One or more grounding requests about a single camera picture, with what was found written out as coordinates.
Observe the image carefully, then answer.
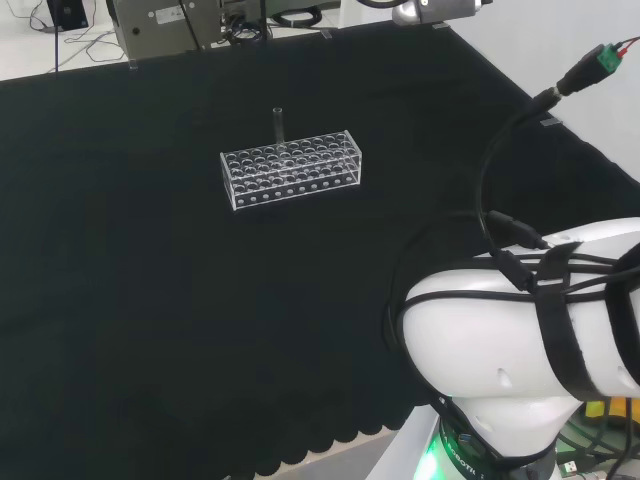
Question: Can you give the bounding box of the clear plastic test tube rack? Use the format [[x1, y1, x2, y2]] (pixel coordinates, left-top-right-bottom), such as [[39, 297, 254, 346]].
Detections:
[[219, 129, 363, 211]]

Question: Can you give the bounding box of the black bench cloth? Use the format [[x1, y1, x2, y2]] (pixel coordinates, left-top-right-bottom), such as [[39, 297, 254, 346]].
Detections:
[[0, 22, 640, 477]]

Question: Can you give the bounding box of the silver rounded device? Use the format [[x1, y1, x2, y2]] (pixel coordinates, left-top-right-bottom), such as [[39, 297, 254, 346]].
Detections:
[[391, 0, 484, 26]]

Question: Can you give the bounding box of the grey metal cabinet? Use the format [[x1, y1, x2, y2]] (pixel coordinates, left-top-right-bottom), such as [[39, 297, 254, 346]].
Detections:
[[106, 0, 226, 62]]

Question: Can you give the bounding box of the black box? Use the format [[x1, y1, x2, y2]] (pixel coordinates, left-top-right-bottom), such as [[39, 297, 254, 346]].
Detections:
[[47, 0, 90, 32]]

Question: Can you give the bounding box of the coiled black cable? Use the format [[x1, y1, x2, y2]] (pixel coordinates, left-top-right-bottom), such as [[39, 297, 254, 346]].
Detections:
[[271, 8, 324, 27]]

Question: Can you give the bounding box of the black cable with green connector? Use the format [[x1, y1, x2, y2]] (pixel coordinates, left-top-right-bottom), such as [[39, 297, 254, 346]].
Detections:
[[475, 38, 640, 261]]

